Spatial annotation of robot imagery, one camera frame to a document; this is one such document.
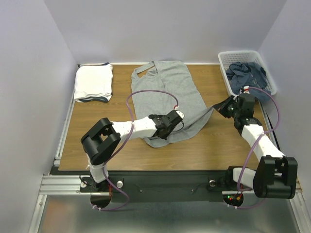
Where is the aluminium frame rail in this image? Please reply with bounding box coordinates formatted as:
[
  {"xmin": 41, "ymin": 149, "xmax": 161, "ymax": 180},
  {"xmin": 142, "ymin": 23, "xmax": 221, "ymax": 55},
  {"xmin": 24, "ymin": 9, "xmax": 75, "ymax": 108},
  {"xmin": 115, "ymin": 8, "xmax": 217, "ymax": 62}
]
[{"xmin": 29, "ymin": 171, "xmax": 310, "ymax": 233}]

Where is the white plastic basket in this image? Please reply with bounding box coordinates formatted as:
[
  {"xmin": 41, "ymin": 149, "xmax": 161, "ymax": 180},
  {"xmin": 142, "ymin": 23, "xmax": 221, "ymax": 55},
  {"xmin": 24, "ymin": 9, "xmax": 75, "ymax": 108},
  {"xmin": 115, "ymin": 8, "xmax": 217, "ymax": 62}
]
[{"xmin": 218, "ymin": 50, "xmax": 276, "ymax": 102}]

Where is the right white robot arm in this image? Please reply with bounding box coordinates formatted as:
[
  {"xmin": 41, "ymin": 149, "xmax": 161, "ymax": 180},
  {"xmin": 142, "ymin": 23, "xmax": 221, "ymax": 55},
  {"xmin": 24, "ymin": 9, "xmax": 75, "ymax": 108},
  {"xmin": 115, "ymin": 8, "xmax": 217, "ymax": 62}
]
[{"xmin": 213, "ymin": 93, "xmax": 298, "ymax": 199}]

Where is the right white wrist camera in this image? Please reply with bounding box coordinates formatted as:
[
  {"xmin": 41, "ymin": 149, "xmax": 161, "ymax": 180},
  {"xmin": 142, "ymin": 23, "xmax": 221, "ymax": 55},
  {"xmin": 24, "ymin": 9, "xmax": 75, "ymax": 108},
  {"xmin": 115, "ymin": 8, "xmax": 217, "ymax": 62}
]
[{"xmin": 240, "ymin": 85, "xmax": 250, "ymax": 95}]

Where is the grey tank top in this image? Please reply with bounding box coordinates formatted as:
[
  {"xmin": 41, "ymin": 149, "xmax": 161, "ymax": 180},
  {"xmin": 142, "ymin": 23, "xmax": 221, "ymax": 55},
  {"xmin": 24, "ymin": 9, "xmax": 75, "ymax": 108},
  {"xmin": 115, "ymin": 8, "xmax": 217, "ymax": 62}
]
[{"xmin": 131, "ymin": 61, "xmax": 213, "ymax": 148}]

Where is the blue tank top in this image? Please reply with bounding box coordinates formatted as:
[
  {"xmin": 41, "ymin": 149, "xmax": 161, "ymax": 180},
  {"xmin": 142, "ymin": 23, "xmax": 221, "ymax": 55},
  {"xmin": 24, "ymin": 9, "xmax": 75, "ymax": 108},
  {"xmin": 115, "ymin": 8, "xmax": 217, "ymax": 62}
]
[{"xmin": 226, "ymin": 62, "xmax": 271, "ymax": 95}]

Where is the folded white tank top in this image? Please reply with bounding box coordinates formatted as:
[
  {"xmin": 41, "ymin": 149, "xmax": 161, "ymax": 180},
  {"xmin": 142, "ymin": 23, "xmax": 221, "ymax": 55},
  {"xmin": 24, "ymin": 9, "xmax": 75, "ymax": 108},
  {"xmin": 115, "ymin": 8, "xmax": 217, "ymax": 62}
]
[{"xmin": 73, "ymin": 63, "xmax": 113, "ymax": 100}]

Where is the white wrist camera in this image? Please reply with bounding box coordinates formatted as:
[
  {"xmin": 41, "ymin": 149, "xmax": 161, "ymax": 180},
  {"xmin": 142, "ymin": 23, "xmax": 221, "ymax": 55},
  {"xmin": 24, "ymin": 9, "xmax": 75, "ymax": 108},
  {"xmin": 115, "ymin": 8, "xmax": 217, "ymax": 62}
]
[
  {"xmin": 240, "ymin": 85, "xmax": 250, "ymax": 95},
  {"xmin": 175, "ymin": 110, "xmax": 185, "ymax": 119}
]

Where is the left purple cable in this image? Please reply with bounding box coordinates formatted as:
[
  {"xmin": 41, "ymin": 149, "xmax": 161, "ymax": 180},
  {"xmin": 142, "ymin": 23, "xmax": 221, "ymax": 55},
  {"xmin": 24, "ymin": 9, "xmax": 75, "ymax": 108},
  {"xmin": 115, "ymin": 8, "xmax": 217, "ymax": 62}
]
[{"xmin": 91, "ymin": 90, "xmax": 180, "ymax": 211}]

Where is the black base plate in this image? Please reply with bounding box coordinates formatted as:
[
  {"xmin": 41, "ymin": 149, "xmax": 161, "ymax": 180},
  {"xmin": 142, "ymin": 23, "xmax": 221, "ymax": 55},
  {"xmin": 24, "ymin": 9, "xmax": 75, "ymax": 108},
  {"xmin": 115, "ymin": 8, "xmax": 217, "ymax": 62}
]
[{"xmin": 80, "ymin": 170, "xmax": 253, "ymax": 203}]

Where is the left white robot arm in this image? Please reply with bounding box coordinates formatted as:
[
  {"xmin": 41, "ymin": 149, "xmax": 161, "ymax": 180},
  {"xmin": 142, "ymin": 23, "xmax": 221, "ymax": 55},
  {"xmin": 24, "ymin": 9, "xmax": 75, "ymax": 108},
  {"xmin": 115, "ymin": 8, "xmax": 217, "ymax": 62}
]
[{"xmin": 81, "ymin": 109, "xmax": 184, "ymax": 191}]

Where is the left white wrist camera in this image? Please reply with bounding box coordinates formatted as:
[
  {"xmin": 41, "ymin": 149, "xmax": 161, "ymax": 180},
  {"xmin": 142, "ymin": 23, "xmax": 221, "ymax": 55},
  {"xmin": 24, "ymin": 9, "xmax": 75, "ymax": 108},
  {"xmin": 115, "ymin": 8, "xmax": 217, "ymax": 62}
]
[{"xmin": 175, "ymin": 110, "xmax": 185, "ymax": 119}]

